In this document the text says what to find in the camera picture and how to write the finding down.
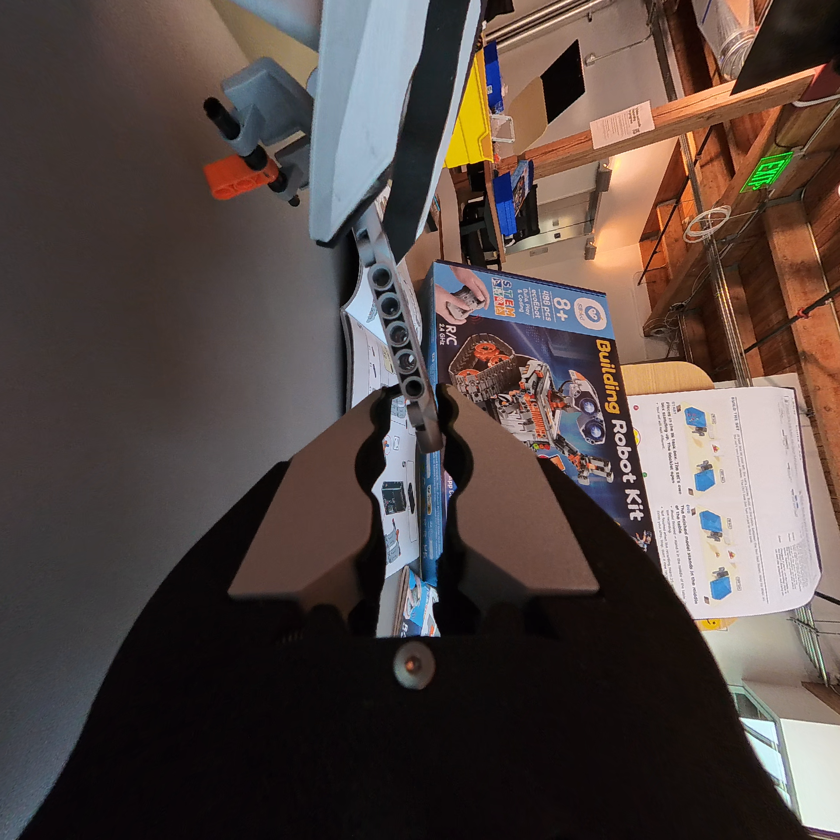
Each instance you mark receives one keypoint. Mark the printed instruction sheet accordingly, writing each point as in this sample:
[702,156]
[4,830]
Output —
[722,499]

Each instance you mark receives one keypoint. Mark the green exit sign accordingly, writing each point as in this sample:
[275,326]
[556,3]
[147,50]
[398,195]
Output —
[768,172]

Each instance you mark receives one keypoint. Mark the white instruction booklet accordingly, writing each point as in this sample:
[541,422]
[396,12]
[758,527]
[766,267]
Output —
[394,499]

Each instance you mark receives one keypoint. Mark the grey building block assembly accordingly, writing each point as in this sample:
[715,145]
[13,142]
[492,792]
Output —
[400,334]

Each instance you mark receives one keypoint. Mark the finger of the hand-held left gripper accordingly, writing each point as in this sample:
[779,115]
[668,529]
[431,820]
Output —
[367,118]
[282,16]

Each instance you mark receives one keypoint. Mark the blue bin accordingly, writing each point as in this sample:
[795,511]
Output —
[512,197]

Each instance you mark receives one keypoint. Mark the white paper note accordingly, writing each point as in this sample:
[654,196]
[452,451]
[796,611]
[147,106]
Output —
[620,124]

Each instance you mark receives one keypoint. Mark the black cardboard sign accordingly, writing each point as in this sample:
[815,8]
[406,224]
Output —
[558,85]

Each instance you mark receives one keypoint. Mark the printed cardboard sheet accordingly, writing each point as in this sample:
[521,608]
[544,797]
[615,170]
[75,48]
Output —
[417,607]

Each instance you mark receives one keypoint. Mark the wooden display board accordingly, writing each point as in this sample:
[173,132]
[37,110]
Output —
[663,377]

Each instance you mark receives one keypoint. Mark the blue robot kit box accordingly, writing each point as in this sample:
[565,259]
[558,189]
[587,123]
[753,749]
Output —
[525,394]

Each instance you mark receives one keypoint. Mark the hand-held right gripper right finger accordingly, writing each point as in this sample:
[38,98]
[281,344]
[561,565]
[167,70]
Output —
[525,512]

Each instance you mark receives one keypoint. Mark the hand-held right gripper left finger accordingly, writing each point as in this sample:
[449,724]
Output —
[302,512]

